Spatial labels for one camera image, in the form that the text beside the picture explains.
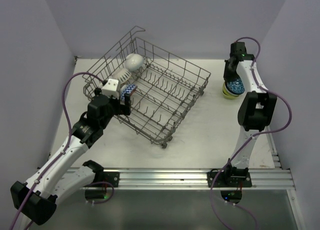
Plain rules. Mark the lime green bowl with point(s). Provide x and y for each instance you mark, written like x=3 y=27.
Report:
x=234 y=96
x=226 y=94

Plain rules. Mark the aluminium mounting rail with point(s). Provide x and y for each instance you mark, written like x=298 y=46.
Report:
x=166 y=179

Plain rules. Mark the white bowl with dark stripes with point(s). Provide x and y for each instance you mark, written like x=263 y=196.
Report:
x=122 y=75

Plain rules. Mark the plain white bowl at back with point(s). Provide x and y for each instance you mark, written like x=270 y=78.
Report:
x=133 y=62

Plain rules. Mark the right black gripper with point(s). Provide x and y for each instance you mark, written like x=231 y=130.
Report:
x=227 y=76

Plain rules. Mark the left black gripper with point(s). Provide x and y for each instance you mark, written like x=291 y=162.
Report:
x=123 y=109

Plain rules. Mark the grey wire dish rack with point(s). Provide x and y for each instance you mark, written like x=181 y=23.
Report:
x=168 y=86

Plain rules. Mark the red lattice pattern bowl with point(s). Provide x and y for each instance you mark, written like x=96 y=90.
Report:
x=235 y=86

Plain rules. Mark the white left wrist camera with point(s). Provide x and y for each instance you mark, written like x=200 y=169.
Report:
x=111 y=88

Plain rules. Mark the blue floral pattern bowl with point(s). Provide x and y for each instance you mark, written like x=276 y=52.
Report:
x=224 y=84

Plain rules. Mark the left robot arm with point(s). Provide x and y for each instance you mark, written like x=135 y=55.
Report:
x=38 y=197

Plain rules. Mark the blue zigzag pattern bowl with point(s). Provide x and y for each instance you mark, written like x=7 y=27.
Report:
x=127 y=89

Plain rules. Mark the lime green bowl front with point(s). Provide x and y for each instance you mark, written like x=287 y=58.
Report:
x=234 y=96

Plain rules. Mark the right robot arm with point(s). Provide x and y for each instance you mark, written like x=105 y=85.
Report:
x=255 y=113

